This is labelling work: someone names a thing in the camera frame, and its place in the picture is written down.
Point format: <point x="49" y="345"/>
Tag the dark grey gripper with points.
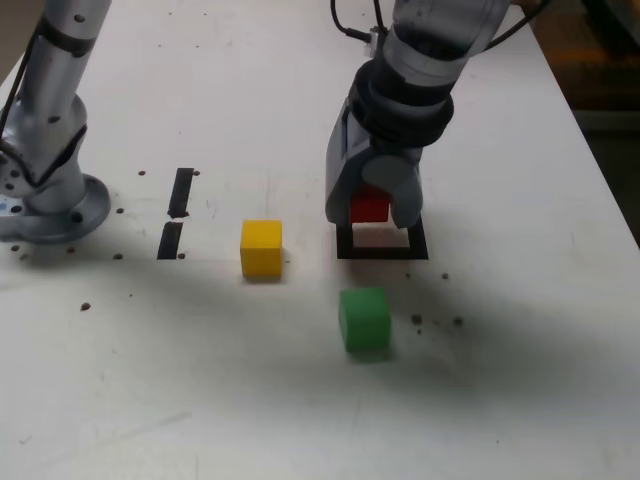
<point x="395" y="148"/>

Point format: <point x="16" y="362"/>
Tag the red cube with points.
<point x="369" y="210"/>

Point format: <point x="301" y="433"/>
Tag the yellow cube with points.
<point x="261" y="250"/>

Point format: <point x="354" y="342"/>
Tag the green cube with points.
<point x="365" y="320"/>

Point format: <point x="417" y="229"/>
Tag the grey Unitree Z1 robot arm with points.
<point x="55" y="75"/>

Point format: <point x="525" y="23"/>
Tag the black tape square outline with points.
<point x="380" y="253"/>

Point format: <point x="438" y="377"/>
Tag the person's hand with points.
<point x="532" y="2"/>

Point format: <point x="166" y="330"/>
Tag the black tape strip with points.
<point x="170" y="240"/>

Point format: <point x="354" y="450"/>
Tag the dark wooden furniture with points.
<point x="610" y="50"/>

